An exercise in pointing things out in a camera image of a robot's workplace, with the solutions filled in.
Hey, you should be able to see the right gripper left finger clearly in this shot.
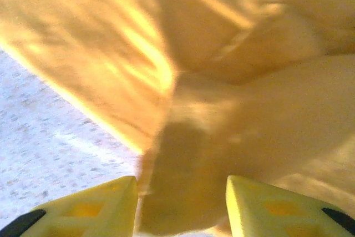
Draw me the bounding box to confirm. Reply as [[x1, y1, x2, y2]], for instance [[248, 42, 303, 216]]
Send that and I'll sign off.
[[0, 175, 139, 237]]

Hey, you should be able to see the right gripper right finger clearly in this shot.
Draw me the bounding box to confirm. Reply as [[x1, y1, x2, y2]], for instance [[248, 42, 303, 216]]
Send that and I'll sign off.
[[226, 175, 355, 237]]

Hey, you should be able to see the yellow t-shirt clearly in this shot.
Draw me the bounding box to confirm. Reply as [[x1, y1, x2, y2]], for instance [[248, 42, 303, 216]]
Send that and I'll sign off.
[[0, 0, 355, 237]]

